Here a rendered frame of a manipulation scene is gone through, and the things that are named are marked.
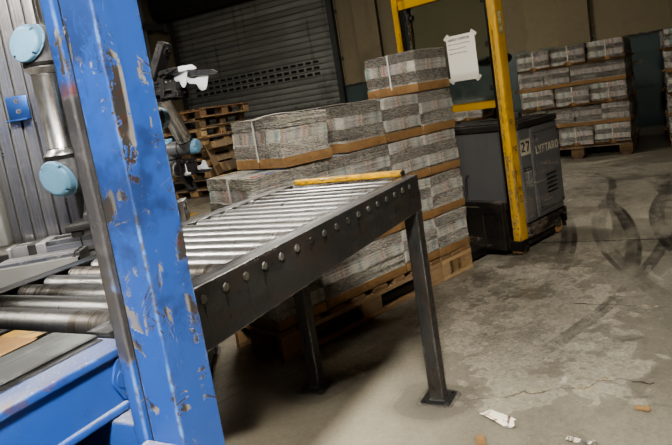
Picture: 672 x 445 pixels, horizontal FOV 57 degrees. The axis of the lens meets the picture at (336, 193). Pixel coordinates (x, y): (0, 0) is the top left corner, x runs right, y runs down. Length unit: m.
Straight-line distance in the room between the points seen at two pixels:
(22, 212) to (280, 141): 1.04
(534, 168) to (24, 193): 2.88
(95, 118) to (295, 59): 9.84
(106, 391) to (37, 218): 1.59
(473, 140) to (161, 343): 3.40
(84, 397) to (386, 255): 2.38
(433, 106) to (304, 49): 7.15
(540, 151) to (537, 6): 5.35
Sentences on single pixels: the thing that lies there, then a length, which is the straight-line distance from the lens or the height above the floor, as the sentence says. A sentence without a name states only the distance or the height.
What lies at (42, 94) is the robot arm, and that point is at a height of 1.25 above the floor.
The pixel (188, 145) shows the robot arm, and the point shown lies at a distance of 3.11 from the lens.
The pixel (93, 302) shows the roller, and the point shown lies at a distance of 1.21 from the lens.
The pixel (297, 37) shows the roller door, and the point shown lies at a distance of 10.55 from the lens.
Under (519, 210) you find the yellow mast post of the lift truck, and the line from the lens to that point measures 3.79.
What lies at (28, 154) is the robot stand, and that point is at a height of 1.07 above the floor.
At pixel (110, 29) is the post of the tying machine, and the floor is 1.20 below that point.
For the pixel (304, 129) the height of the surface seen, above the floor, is 0.98.
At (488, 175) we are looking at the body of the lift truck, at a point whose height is 0.47.
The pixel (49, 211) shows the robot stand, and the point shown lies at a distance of 2.46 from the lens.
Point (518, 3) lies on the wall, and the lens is 9.32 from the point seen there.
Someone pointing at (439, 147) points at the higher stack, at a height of 0.74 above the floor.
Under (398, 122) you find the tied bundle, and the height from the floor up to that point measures 0.93.
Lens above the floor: 1.08
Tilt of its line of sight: 8 degrees down
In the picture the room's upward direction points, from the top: 9 degrees counter-clockwise
